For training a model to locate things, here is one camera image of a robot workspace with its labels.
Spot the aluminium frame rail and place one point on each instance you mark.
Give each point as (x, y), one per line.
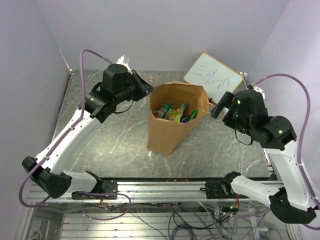
(145, 192)

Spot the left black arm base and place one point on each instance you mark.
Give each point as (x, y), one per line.
(106, 189)

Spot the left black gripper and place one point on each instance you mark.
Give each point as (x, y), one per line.
(143, 87)

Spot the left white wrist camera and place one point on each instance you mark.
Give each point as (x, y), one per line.
(124, 61)

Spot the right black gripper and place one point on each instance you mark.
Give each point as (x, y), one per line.
(226, 101)

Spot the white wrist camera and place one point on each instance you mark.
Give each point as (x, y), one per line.
(257, 89)
(124, 61)

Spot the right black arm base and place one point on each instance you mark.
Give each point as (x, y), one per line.
(220, 188)

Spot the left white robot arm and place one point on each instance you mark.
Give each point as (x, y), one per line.
(47, 169)

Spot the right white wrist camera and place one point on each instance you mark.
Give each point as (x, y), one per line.
(257, 89)

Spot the small whiteboard wooden frame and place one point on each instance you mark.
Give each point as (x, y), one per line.
(214, 76)

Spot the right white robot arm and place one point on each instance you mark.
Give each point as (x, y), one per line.
(294, 202)

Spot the colourful snack packets in bag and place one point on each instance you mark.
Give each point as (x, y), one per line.
(172, 114)

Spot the brown paper bag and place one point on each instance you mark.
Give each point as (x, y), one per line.
(163, 135)

